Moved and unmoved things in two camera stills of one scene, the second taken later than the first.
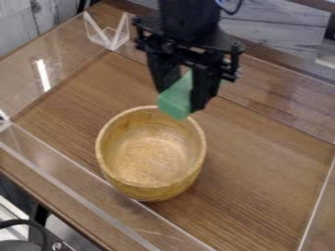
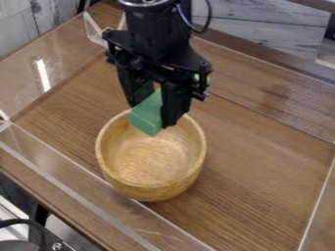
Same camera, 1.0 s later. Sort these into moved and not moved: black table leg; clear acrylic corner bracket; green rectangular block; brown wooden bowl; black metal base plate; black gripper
Moved: green rectangular block; black gripper
Not moved: brown wooden bowl; black table leg; black metal base plate; clear acrylic corner bracket
